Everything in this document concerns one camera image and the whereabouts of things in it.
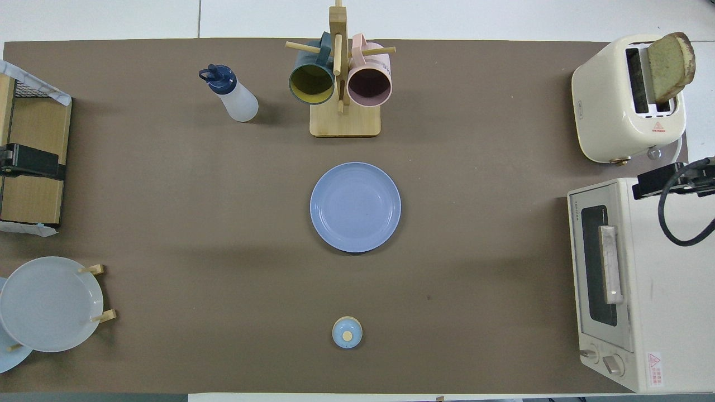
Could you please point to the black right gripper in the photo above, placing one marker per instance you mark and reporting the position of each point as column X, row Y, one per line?
column 710, row 176

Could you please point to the toasted bread slice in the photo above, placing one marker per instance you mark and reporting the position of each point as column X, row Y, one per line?
column 670, row 67

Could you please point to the translucent squeeze bottle blue cap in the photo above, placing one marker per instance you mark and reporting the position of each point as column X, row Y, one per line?
column 237, row 100

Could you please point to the grey plate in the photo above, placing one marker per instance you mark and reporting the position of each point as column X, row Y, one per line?
column 50, row 304

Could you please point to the wooden plate rack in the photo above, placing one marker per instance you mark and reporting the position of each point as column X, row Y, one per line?
column 103, row 316

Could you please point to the light blue plate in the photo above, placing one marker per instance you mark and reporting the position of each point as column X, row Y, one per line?
column 8, row 360

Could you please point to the blue round plate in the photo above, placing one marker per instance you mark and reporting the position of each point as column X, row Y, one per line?
column 355, row 207

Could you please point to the wooden shelf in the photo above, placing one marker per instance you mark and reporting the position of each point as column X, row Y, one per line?
column 33, row 123

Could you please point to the white checked cloth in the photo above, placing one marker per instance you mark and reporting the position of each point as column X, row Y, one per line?
column 33, row 81

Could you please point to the cream two-slot toaster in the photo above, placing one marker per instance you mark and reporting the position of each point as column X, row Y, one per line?
column 606, row 106

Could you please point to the white toaster oven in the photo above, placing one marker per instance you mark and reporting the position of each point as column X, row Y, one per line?
column 665, row 290

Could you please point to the brown table mat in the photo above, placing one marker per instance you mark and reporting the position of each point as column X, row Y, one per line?
column 223, row 223

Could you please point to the dark teal mug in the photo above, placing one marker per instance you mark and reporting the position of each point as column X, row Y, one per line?
column 311, row 84

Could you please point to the wooden mug tree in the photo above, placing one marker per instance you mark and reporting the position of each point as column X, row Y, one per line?
column 345, row 123

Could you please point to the pink mug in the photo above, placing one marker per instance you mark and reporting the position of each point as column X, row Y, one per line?
column 368, row 86

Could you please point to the small blue dome lid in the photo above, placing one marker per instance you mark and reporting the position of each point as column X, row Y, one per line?
column 347, row 333

